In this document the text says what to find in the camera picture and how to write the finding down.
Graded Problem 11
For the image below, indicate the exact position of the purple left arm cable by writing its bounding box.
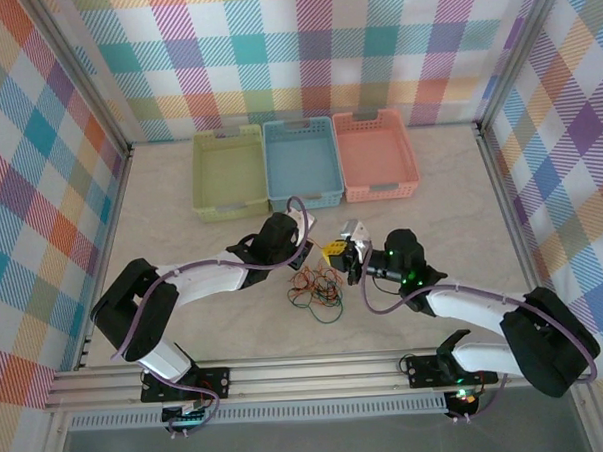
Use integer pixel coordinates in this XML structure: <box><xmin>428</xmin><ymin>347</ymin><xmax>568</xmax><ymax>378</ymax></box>
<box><xmin>103</xmin><ymin>194</ymin><xmax>325</xmax><ymax>438</ymax></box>

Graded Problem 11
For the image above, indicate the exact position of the blue perforated plastic basket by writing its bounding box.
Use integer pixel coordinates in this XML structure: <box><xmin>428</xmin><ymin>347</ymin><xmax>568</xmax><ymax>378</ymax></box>
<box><xmin>261</xmin><ymin>115</ymin><xmax>346</xmax><ymax>214</ymax></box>

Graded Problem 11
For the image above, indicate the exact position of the pink perforated plastic basket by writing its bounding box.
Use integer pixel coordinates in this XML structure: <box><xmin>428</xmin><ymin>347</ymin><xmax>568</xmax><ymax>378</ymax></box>
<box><xmin>332</xmin><ymin>107</ymin><xmax>424</xmax><ymax>204</ymax></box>

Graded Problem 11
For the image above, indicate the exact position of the green cable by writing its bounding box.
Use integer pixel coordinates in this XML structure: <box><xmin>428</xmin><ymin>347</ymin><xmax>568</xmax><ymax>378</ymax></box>
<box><xmin>286</xmin><ymin>278</ymin><xmax>346</xmax><ymax>327</ymax></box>

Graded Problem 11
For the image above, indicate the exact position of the aluminium frame post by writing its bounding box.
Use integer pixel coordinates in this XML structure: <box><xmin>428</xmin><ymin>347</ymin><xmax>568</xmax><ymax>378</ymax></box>
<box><xmin>470</xmin><ymin>0</ymin><xmax>576</xmax><ymax>129</ymax></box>
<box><xmin>33</xmin><ymin>0</ymin><xmax>135</xmax><ymax>158</ymax></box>

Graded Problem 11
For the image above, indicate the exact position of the aluminium table side rail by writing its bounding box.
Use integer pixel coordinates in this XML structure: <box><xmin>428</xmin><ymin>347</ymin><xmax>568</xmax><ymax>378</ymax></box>
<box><xmin>474</xmin><ymin>119</ymin><xmax>554</xmax><ymax>304</ymax></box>
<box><xmin>66</xmin><ymin>145</ymin><xmax>145</xmax><ymax>372</ymax></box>

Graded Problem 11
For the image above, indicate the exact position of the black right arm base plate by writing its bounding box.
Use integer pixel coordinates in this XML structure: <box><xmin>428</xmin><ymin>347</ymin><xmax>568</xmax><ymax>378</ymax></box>
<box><xmin>404</xmin><ymin>351</ymin><xmax>500</xmax><ymax>389</ymax></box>

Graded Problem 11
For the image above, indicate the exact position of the green perforated plastic basket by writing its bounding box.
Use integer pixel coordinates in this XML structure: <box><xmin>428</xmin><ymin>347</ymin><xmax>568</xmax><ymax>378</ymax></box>
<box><xmin>189</xmin><ymin>122</ymin><xmax>271</xmax><ymax>226</ymax></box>

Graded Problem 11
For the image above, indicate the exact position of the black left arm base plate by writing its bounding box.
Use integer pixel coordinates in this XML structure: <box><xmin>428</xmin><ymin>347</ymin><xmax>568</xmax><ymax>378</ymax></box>
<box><xmin>140</xmin><ymin>364</ymin><xmax>234</xmax><ymax>405</ymax></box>

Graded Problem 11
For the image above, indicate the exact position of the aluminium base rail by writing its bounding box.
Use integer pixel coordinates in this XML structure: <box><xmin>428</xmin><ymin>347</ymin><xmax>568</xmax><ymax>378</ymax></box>
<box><xmin>41</xmin><ymin>343</ymin><xmax>588</xmax><ymax>413</ymax></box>

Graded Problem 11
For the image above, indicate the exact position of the grey slotted cable duct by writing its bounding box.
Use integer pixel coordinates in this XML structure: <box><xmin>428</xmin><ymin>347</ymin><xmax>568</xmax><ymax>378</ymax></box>
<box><xmin>68</xmin><ymin>397</ymin><xmax>450</xmax><ymax>433</ymax></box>

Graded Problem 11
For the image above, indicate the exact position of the orange cable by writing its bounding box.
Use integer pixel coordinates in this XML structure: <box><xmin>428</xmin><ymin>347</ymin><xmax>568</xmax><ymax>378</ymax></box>
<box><xmin>287</xmin><ymin>266</ymin><xmax>344</xmax><ymax>308</ymax></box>

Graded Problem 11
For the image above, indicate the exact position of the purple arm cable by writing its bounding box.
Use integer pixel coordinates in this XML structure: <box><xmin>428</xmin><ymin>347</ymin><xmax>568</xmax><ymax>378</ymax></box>
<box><xmin>103</xmin><ymin>194</ymin><xmax>325</xmax><ymax>438</ymax></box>
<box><xmin>356</xmin><ymin>235</ymin><xmax>603</xmax><ymax>427</ymax></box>

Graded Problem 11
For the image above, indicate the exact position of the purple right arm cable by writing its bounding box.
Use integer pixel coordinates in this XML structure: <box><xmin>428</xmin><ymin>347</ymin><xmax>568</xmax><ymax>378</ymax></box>
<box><xmin>356</xmin><ymin>235</ymin><xmax>603</xmax><ymax>427</ymax></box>

